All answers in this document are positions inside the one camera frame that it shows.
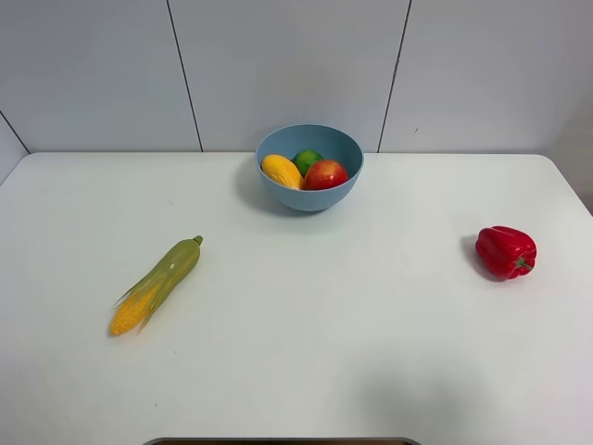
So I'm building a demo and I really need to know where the red apple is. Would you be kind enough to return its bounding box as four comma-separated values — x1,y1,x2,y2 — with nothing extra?
303,159,349,190

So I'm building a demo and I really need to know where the blue plastic bowl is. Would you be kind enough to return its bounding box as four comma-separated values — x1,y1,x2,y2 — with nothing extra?
255,124,364,212

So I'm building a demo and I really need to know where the yellow mango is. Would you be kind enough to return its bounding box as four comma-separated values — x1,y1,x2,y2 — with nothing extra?
260,154,303,190

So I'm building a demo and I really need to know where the corn cob with husk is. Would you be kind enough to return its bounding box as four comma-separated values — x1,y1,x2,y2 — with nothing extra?
108,235,203,337

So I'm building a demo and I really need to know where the green lime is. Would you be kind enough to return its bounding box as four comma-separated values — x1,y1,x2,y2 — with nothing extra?
293,149,323,177

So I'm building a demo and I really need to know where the red bell pepper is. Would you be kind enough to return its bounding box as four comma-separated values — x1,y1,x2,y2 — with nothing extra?
475,225,537,281

